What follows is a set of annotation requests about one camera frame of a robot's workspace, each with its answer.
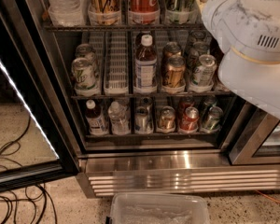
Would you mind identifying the black floor cables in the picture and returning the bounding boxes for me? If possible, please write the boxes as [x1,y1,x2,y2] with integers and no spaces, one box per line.
[0,114,59,224]

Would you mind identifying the brown tea bottle bottom shelf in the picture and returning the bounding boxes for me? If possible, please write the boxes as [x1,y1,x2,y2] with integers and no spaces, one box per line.
[85,99,108,136]

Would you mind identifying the white green can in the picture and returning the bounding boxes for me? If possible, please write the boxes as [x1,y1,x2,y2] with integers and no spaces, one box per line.
[189,54,217,92]
[188,41,209,62]

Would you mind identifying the silver can bottom shelf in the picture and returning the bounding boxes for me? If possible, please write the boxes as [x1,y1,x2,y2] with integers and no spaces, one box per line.
[135,106,153,134]

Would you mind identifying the closed right fridge door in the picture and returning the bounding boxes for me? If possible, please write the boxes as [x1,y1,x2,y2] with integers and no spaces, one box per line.
[229,105,280,165]

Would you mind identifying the stainless fridge base grille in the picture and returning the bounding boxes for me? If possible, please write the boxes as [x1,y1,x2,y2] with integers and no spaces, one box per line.
[77,150,280,198]

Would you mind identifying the gold can rear middle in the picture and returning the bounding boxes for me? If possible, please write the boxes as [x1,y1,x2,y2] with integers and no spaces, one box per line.
[162,42,182,61]

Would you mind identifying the open glass fridge door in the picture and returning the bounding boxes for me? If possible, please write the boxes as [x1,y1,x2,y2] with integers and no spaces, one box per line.
[0,0,79,193]

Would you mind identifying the green 7up can front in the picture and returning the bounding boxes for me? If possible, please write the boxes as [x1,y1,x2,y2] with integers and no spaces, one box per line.
[72,58,99,97]

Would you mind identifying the gold can front middle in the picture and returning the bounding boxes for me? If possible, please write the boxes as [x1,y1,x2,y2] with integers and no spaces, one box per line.
[161,55,186,93]

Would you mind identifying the clear water bottle bottom shelf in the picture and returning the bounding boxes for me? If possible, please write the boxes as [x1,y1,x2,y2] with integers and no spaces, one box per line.
[107,101,131,135]

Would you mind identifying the red can bottom shelf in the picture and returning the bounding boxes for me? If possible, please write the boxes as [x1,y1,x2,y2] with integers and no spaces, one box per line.
[179,106,199,133]

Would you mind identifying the top wire shelf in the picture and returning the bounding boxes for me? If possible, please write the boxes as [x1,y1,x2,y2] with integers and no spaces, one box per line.
[43,23,204,32]

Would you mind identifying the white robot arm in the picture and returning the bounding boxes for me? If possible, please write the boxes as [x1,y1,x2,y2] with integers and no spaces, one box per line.
[202,0,280,119]

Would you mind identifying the brown tea bottle middle shelf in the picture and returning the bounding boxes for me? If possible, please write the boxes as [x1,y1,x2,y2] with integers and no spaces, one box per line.
[134,35,157,93]

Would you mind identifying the clear plastic bin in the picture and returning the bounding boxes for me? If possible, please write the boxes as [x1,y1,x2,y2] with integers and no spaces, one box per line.
[105,192,211,224]

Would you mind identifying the gold can shelf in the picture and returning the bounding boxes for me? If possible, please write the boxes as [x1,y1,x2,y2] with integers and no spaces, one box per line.
[158,106,175,133]
[88,0,121,26]

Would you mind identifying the white green can rear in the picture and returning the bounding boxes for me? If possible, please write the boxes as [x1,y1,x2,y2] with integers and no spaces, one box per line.
[188,41,209,62]

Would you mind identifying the wire shelf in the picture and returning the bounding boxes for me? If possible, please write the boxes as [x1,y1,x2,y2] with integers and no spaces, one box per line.
[86,131,219,139]
[43,23,204,32]
[71,91,235,100]

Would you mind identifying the green can shelf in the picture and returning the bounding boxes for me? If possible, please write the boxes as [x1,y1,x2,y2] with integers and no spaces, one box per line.
[200,106,223,133]
[164,0,198,24]

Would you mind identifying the gold can top shelf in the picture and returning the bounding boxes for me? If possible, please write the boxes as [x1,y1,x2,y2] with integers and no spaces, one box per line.
[88,0,121,26]

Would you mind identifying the green can bottom shelf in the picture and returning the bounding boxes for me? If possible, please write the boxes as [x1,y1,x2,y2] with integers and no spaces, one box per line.
[200,106,223,133]

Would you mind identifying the white green can front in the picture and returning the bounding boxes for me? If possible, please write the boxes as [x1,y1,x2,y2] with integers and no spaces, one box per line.
[189,54,217,92]

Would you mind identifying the white empty shelf glide tray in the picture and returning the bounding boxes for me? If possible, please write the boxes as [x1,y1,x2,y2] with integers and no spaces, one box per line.
[104,32,129,95]

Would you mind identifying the brown tea bottle shelf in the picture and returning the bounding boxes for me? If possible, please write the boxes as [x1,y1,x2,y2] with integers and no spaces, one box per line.
[134,35,157,93]
[85,99,108,136]

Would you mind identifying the red cola can top shelf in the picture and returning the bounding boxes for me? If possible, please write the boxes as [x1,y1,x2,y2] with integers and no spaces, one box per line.
[128,0,160,25]

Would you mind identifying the middle wire shelf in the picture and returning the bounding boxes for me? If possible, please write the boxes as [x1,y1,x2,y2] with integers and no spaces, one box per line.
[71,91,235,100]

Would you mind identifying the orange floor cable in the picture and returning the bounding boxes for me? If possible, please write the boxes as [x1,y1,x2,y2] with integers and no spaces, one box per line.
[255,189,280,207]

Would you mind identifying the bottom wire shelf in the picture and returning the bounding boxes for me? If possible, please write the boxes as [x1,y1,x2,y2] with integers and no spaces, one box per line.
[86,131,219,139]

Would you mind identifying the gold can bottom shelf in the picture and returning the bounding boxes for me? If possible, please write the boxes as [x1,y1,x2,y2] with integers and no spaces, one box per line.
[158,106,175,133]

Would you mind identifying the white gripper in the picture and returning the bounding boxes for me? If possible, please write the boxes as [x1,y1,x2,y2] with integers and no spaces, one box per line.
[202,0,280,63]

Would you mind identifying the green can top shelf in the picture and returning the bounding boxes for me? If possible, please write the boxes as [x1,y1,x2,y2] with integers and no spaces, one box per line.
[164,0,198,24]

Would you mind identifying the silver can behind 7up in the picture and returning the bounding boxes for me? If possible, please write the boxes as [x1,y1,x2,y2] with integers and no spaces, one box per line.
[76,43,99,72]

